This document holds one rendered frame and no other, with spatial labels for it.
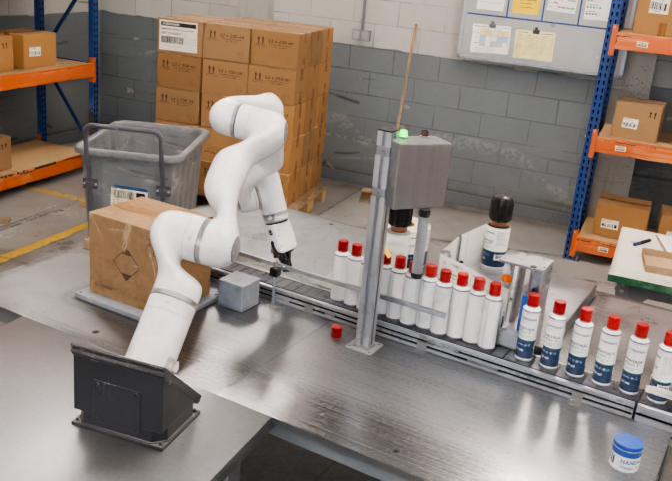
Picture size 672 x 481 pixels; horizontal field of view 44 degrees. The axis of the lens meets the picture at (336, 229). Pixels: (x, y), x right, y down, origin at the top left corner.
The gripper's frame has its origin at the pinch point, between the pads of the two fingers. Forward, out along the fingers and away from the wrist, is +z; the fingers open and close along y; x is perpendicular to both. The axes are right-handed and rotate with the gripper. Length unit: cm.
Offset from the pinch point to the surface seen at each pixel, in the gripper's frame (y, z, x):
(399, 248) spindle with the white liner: 24.7, 3.3, -29.9
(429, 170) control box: -10, -25, -63
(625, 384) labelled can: -2, 41, -105
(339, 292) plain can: -1.6, 10.1, -19.4
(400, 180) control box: -17, -25, -57
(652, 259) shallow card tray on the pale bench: 148, 46, -85
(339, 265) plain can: -1.9, 1.1, -21.8
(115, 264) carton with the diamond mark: -42, -15, 33
